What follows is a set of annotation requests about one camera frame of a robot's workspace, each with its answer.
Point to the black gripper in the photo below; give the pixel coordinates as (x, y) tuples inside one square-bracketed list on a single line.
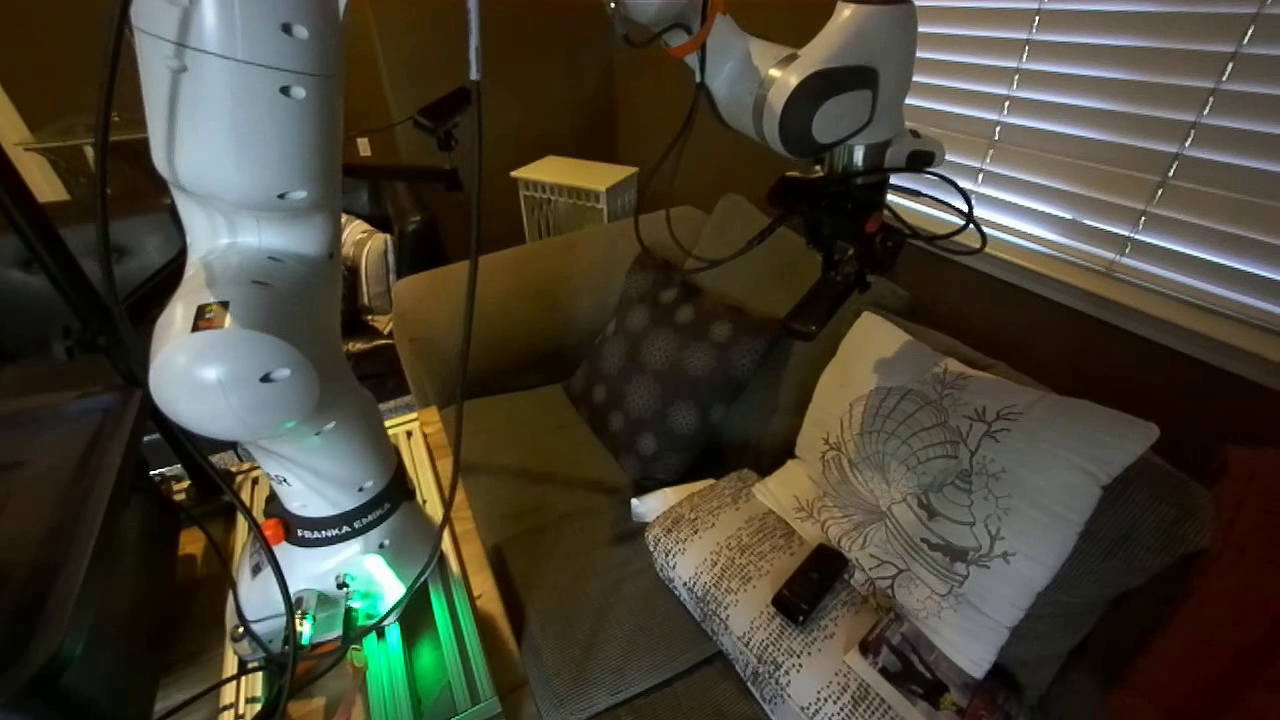
[(847, 220)]

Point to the long black remote control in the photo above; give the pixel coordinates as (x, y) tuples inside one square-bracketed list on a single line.
[(820, 300)]

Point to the short black remote control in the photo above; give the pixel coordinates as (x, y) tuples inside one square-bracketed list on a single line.
[(810, 582)]

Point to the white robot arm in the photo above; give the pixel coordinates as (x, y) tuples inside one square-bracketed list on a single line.
[(244, 108)]

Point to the dark pillow with snowflake pattern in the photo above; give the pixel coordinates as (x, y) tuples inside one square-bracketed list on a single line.
[(664, 370)]

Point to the white pillow with tree print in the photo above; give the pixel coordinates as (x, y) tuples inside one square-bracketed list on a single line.
[(948, 488)]

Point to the white wicker basket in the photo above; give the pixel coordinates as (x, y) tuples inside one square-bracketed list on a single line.
[(561, 194)]

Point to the white window blinds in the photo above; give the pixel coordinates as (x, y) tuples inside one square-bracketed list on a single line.
[(1134, 136)]

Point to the folded patterned white blanket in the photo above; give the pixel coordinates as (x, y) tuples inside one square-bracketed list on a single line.
[(725, 545)]

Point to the grey sofa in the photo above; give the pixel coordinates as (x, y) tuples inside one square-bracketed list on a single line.
[(601, 637)]

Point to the wooden window sill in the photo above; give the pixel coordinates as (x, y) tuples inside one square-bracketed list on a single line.
[(1066, 324)]

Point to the magazine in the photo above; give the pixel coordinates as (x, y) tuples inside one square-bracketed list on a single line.
[(910, 675)]

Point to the red blanket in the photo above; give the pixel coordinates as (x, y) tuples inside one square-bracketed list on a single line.
[(1218, 656)]

